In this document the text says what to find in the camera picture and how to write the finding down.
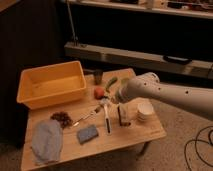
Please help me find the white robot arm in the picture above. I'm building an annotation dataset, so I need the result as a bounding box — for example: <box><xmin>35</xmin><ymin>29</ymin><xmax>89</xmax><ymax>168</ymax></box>
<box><xmin>114</xmin><ymin>72</ymin><xmax>213</xmax><ymax>121</ymax></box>

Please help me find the yellow plastic tray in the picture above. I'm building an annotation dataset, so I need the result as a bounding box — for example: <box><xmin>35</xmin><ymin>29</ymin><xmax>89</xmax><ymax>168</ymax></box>
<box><xmin>17</xmin><ymin>61</ymin><xmax>86</xmax><ymax>109</ymax></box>

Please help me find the green pepper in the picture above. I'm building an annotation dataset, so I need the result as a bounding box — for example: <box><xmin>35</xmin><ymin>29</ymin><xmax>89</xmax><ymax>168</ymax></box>
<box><xmin>105</xmin><ymin>77</ymin><xmax>118</xmax><ymax>92</ymax></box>

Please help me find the red tomato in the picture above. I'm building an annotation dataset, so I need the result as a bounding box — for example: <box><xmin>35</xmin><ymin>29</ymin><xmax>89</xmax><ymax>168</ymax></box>
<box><xmin>94</xmin><ymin>87</ymin><xmax>104</xmax><ymax>99</ymax></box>

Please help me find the dark cup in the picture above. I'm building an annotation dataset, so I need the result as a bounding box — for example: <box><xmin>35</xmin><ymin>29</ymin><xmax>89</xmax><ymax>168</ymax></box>
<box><xmin>94</xmin><ymin>69</ymin><xmax>103</xmax><ymax>85</ymax></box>

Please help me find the green cup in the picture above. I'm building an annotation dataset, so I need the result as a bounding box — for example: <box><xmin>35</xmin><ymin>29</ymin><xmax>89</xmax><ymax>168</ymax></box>
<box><xmin>121</xmin><ymin>78</ymin><xmax>130</xmax><ymax>84</ymax></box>

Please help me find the dark scrub block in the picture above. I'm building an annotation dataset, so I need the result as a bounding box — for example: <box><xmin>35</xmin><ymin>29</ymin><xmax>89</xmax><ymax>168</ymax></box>
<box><xmin>117</xmin><ymin>104</ymin><xmax>131</xmax><ymax>126</ymax></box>

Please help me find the wooden table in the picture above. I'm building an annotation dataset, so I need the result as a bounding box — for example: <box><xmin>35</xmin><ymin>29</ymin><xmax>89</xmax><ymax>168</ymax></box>
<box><xmin>21</xmin><ymin>75</ymin><xmax>166</xmax><ymax>171</ymax></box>

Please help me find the blue sponge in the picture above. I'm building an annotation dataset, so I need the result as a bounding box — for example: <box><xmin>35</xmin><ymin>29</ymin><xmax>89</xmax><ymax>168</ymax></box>
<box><xmin>77</xmin><ymin>125</ymin><xmax>99</xmax><ymax>144</ymax></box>

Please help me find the brown grape bunch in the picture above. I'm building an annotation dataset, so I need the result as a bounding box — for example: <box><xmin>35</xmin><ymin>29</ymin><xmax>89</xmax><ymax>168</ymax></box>
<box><xmin>51</xmin><ymin>112</ymin><xmax>73</xmax><ymax>129</ymax></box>

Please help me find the blue grey cloth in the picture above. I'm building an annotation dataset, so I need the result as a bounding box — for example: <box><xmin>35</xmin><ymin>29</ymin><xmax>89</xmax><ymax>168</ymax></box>
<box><xmin>31</xmin><ymin>119</ymin><xmax>62</xmax><ymax>165</ymax></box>

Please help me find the grey lower shelf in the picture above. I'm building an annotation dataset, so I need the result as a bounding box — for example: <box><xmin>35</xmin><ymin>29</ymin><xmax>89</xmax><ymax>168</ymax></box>
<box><xmin>64</xmin><ymin>42</ymin><xmax>213</xmax><ymax>80</ymax></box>

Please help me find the black floor cable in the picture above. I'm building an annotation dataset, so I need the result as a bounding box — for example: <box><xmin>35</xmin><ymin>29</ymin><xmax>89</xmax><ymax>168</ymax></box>
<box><xmin>183</xmin><ymin>125</ymin><xmax>213</xmax><ymax>171</ymax></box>

